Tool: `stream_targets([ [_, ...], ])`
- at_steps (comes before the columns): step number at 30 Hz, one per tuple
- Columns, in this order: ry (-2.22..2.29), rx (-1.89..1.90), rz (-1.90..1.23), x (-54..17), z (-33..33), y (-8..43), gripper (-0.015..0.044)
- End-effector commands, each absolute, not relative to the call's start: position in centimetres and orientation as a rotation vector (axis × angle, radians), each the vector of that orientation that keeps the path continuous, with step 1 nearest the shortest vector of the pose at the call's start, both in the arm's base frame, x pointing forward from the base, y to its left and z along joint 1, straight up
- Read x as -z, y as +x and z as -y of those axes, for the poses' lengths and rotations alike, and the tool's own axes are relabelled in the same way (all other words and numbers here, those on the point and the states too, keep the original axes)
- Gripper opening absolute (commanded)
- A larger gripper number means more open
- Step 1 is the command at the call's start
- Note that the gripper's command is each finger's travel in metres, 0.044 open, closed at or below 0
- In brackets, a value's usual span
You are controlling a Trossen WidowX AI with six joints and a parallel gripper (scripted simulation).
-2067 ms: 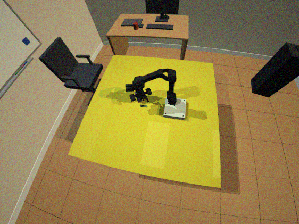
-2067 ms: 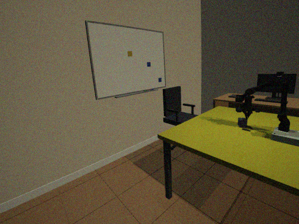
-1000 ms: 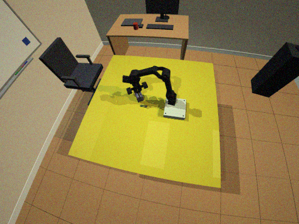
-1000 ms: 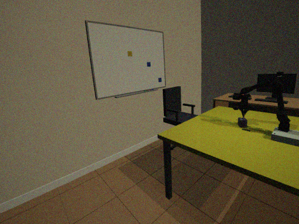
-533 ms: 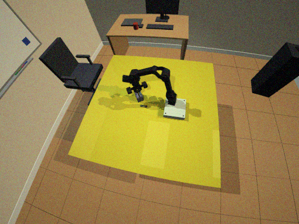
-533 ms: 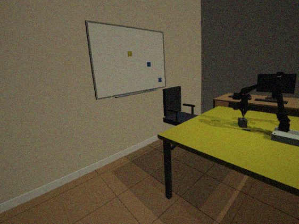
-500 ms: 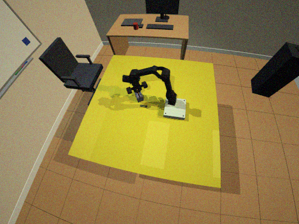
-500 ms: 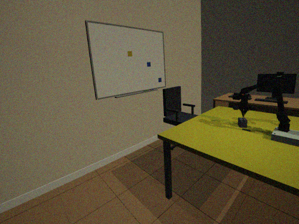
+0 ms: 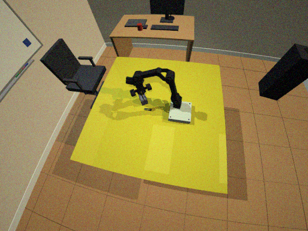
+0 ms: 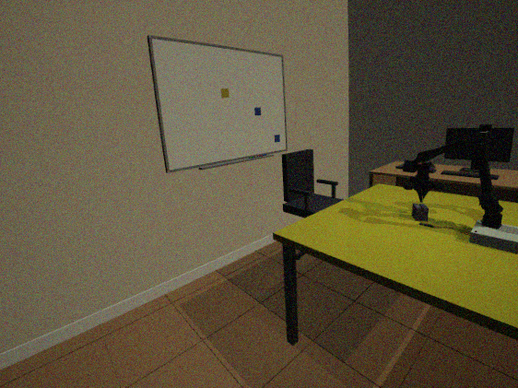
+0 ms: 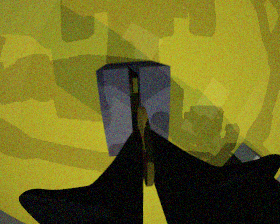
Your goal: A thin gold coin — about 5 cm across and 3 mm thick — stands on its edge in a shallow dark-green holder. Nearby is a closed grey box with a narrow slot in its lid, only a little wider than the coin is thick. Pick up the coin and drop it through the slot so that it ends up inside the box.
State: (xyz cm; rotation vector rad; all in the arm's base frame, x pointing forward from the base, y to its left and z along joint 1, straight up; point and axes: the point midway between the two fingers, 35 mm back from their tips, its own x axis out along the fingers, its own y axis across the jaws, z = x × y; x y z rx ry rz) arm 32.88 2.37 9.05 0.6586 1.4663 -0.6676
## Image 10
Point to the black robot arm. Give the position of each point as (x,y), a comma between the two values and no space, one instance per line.
(480,151)

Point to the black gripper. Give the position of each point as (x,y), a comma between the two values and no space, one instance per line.
(422,182)

